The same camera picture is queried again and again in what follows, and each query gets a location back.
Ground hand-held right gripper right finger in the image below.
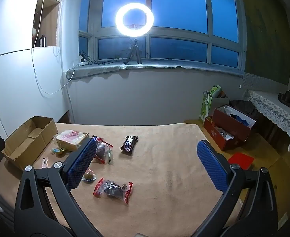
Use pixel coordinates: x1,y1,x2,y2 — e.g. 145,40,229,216
192,139,279,237

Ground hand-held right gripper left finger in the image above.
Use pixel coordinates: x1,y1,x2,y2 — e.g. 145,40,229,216
14,137,103,237

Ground red-edged clear packet dark snack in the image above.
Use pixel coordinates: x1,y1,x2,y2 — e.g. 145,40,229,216
93,177,133,204
93,135,114,165

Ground sliced bread packet pink print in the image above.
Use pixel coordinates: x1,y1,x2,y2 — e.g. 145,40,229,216
56,129,90,152

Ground brown cardboard box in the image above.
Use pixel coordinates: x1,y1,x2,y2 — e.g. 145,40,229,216
2,116,59,171

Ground chocolate bar brown wrapper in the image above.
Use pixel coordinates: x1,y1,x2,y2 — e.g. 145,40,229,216
119,135,139,155

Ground small round brown snack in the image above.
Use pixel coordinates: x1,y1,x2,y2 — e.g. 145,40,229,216
82,169,97,184

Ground small yellow-green candy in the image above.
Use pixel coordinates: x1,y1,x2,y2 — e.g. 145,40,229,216
51,147,67,157

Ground red sheet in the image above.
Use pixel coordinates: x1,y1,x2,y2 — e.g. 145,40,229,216
227,153,255,170

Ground red storage box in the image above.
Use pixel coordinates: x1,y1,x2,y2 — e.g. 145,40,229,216
203,105,257,152

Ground green patterned bag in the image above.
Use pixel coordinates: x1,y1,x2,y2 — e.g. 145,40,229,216
200,84,222,122

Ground grey cardboard box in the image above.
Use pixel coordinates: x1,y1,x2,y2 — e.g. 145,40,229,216
211,96,231,115

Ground dark cloth pile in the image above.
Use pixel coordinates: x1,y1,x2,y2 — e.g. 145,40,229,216
230,99,257,119

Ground white lace tablecloth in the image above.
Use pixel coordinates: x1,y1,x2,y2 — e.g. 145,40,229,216
243,89,290,152

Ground dark teapot ornament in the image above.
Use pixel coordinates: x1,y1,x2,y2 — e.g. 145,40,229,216
278,90,290,109

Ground white cabinet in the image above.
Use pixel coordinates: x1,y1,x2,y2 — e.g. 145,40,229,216
0,0,72,140

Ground grey windowsill mat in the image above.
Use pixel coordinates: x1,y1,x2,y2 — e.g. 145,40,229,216
66,59,245,81

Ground dark bottle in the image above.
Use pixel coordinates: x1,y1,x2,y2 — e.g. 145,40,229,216
35,34,47,48

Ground black tripod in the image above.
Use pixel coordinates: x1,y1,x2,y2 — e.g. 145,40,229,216
125,37,143,65

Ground wooden shelf niche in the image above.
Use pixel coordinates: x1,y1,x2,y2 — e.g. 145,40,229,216
31,0,67,49

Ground large window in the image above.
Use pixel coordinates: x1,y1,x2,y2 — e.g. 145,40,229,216
78,0,247,70

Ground white cable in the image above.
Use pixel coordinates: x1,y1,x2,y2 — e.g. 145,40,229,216
31,0,75,95

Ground black cables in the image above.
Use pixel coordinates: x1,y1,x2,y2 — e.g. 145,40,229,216
79,50,129,65

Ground white ring light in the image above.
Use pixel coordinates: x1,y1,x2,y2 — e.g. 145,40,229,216
115,2,156,36

